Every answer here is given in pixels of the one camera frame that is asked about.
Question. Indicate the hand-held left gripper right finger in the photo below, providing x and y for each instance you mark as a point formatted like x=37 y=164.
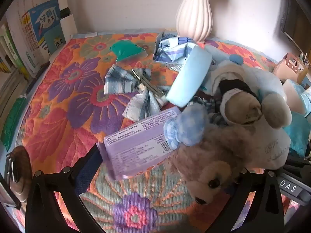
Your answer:
x=243 y=199

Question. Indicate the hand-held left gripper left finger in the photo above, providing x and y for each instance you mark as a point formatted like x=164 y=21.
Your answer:
x=87 y=172

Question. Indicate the grey plush toy blue bow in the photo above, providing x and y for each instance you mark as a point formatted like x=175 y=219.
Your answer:
x=218 y=155

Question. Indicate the purple box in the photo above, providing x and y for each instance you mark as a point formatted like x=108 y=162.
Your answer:
x=136 y=145

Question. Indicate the plaid bow hair clip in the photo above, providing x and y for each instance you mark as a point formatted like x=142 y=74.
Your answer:
x=119 y=80

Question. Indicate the teal pouch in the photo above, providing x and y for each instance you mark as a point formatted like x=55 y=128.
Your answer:
x=126 y=51

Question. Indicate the light blue soft case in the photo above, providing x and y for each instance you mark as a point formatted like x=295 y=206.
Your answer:
x=192 y=77

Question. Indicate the blue plastic wrapper packet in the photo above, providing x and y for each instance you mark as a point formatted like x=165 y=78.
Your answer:
x=170 y=51

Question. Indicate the floral woven blanket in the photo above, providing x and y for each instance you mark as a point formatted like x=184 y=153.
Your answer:
x=60 y=126

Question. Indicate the teal towel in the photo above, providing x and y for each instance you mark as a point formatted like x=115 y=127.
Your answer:
x=298 y=136

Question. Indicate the white hooded plush bear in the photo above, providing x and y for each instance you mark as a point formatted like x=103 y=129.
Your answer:
x=267 y=140

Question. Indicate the brown pouch with buckle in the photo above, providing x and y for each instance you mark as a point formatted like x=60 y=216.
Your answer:
x=21 y=165

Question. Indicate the blue striped cloth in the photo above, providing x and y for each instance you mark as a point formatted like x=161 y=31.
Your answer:
x=216 y=119

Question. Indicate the green plastic folder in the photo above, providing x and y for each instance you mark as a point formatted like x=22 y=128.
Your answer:
x=13 y=123

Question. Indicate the blue white tissue pack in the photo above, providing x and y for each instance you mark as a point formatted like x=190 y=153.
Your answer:
x=294 y=94

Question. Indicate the pink handbag shaped holder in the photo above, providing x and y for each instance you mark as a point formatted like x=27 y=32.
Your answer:
x=283 y=70

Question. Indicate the row of books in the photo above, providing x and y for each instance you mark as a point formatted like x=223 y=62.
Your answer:
x=14 y=53

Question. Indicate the light blue plush toy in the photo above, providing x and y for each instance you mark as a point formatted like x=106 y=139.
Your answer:
x=237 y=59

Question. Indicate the blue cover workbook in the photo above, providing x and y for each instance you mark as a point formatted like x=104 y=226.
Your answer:
x=47 y=26

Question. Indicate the white ribbed vase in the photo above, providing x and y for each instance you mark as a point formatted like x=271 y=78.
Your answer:
x=194 y=17

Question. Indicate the white post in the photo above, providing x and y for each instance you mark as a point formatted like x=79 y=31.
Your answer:
x=68 y=24

